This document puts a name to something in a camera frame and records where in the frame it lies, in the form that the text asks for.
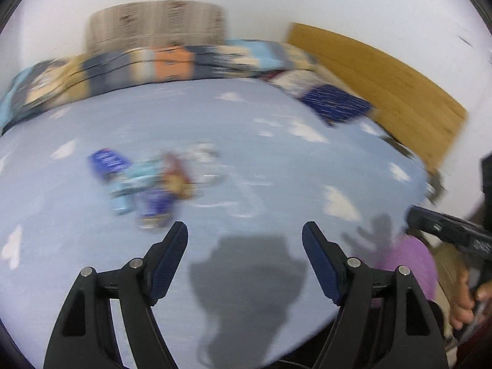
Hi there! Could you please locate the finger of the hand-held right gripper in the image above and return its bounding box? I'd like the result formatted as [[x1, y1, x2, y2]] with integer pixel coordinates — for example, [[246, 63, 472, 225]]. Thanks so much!
[[407, 207, 448, 241]]

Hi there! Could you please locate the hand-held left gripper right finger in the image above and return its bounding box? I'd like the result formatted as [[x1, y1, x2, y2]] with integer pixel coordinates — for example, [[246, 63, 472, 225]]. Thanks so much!
[[302, 221, 450, 369]]

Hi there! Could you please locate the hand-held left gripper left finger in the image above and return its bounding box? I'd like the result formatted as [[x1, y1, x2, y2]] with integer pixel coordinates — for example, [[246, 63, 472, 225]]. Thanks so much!
[[43, 221, 189, 369]]

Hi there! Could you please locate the purple waste basket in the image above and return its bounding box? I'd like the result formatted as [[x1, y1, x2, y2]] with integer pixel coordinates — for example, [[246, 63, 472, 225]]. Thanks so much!
[[371, 234, 439, 308]]

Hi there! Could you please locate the large torn blue box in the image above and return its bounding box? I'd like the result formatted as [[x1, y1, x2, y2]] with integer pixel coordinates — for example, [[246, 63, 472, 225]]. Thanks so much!
[[137, 188, 177, 231]]

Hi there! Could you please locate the green and brown box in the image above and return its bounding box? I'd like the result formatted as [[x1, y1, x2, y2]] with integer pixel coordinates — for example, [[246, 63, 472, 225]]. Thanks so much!
[[161, 153, 197, 200]]

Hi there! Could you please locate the blue face mask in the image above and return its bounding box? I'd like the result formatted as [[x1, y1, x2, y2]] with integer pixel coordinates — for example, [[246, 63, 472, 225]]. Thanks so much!
[[109, 161, 164, 216]]

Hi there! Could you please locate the long blue carton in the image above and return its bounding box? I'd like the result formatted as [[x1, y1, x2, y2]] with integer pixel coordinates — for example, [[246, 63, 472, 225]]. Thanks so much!
[[88, 148, 129, 179]]

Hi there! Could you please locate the person's right hand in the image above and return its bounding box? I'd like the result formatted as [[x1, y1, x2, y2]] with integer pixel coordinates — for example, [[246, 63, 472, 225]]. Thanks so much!
[[450, 267, 492, 329]]

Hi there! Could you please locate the light blue cloud bed sheet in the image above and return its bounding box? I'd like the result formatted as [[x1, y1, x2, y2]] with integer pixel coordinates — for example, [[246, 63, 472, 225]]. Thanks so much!
[[0, 79, 431, 367]]

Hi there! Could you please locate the wooden headboard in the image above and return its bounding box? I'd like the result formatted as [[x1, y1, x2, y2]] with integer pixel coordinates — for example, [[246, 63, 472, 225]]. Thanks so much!
[[286, 23, 467, 172]]

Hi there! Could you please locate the navy dotted pillow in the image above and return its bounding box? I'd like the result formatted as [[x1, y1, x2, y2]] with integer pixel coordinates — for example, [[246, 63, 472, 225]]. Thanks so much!
[[300, 85, 375, 127]]

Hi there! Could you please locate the light patterned pillow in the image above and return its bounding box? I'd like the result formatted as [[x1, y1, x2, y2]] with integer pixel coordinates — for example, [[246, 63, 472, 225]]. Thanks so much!
[[269, 71, 327, 98]]

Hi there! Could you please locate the patchwork quilt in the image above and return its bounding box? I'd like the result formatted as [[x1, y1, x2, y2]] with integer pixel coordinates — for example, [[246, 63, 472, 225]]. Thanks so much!
[[0, 39, 319, 133]]

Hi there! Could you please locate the striped beige pillow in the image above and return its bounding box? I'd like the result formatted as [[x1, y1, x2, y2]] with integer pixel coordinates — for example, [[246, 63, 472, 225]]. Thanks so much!
[[85, 0, 227, 56]]

